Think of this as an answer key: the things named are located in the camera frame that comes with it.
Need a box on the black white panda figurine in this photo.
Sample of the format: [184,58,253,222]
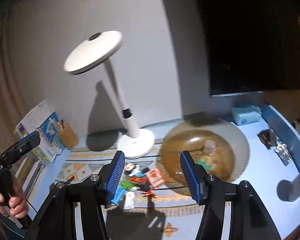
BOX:
[124,163,137,176]

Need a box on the black gorilla figurine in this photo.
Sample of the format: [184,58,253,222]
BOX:
[138,182,152,194]

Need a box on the red toy figure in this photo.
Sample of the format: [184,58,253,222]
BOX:
[141,190,157,198]

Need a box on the person's left hand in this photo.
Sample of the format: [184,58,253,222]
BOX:
[0,177,29,219]

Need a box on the green toy figure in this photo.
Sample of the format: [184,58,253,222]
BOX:
[120,180,135,190]

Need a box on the stack of books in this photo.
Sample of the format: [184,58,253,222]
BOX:
[14,100,65,163]

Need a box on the small clear plastic cup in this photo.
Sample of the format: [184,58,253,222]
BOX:
[203,140,216,155]

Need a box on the wooden pen holder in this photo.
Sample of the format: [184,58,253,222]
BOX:
[57,124,79,150]

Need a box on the amber ribbed glass bowl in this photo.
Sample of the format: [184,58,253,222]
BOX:
[155,117,250,196]

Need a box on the white desk lamp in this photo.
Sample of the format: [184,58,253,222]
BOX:
[63,30,155,159]

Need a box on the patterned blue table mat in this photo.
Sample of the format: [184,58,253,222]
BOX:
[56,144,204,239]

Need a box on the blue tissue pack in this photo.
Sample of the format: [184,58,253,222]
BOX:
[231,105,262,126]

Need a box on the black wall television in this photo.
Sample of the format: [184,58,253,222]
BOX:
[195,0,300,97]

